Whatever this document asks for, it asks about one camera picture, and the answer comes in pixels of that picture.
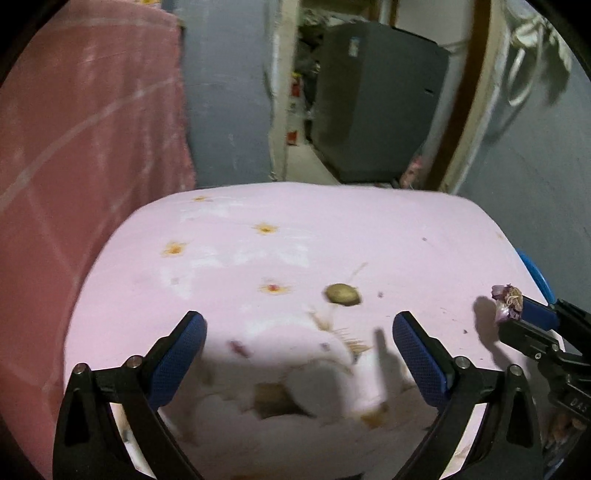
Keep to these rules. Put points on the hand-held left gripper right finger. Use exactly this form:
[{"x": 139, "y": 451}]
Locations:
[{"x": 420, "y": 355}]

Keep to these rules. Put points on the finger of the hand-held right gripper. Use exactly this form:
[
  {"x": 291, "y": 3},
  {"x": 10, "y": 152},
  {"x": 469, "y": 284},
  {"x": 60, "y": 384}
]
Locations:
[
  {"x": 540, "y": 316},
  {"x": 526, "y": 339}
]

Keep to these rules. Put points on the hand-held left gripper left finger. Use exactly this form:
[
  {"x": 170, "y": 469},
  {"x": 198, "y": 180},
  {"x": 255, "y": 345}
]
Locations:
[{"x": 180, "y": 350}]

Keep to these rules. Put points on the purple garlic peel scrap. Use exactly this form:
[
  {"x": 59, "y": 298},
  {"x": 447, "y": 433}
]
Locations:
[{"x": 505, "y": 302}]

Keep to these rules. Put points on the small olive-coloured food scrap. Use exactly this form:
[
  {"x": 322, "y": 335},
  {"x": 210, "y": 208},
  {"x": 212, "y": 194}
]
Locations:
[{"x": 342, "y": 294}]

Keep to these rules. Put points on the person's right hand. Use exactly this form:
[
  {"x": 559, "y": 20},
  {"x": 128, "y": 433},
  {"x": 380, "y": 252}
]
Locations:
[{"x": 564, "y": 429}]

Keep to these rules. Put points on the pink printed tablecloth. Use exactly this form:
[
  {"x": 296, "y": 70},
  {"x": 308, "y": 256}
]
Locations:
[{"x": 369, "y": 230}]

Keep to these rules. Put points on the pink checked hanging cloth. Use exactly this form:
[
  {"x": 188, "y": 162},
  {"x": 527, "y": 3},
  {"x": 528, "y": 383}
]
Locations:
[{"x": 92, "y": 138}]

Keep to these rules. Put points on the white hanging gloves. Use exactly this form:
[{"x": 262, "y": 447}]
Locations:
[{"x": 558, "y": 60}]

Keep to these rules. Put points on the grey cabinet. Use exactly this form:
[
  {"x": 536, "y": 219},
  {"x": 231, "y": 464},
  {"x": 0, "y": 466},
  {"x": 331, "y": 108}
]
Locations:
[{"x": 369, "y": 101}]

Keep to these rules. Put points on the wooden door frame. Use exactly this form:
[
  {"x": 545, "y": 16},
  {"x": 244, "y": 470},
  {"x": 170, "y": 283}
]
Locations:
[{"x": 466, "y": 129}]

